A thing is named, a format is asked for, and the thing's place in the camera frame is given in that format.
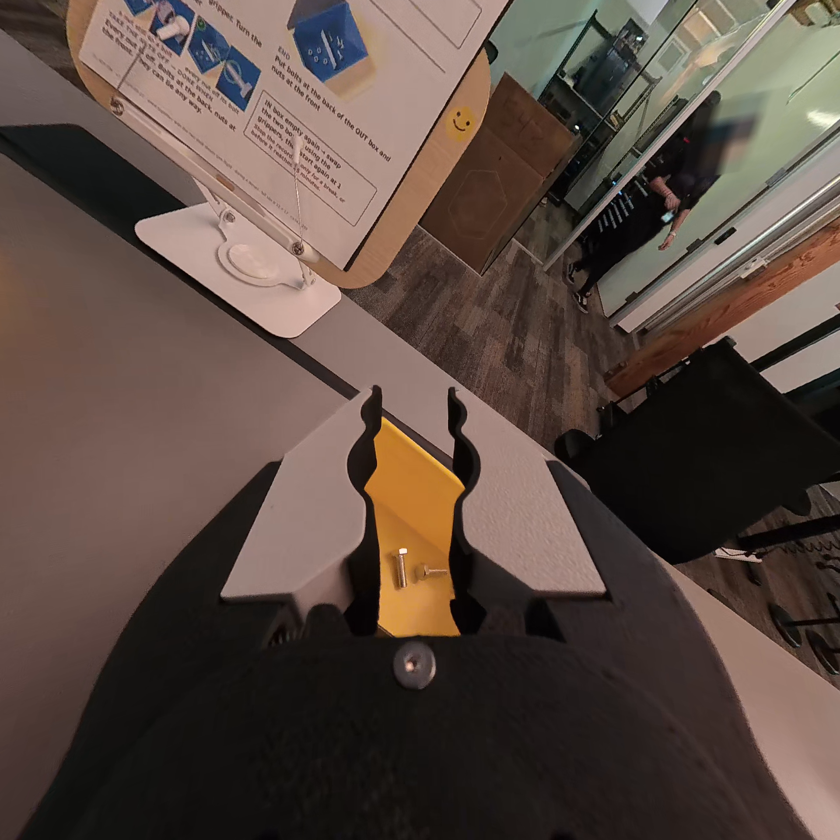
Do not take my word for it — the tall black pole stand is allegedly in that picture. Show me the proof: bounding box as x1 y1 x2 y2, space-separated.
735 515 840 551

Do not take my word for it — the black metal shelf rack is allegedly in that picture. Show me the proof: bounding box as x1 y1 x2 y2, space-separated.
554 13 660 135

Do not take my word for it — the black office chair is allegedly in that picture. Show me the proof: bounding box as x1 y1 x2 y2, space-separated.
554 338 840 567

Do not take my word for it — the wooden support post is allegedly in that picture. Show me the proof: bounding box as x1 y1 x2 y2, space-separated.
604 220 840 398

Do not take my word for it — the brown cardboard box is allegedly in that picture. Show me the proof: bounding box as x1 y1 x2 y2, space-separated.
420 72 580 275

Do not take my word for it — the wooden sign board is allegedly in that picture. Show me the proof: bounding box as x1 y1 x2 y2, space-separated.
66 0 492 290

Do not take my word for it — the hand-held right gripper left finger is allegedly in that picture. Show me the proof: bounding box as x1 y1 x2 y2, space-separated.
220 386 383 637

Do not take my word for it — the yellow divided plastic bin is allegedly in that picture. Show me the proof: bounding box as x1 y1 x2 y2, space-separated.
363 419 466 637

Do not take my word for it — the instruction sheet on stand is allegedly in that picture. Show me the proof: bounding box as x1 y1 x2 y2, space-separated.
134 200 342 339

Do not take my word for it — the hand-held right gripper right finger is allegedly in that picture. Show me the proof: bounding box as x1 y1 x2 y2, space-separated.
448 387 614 634

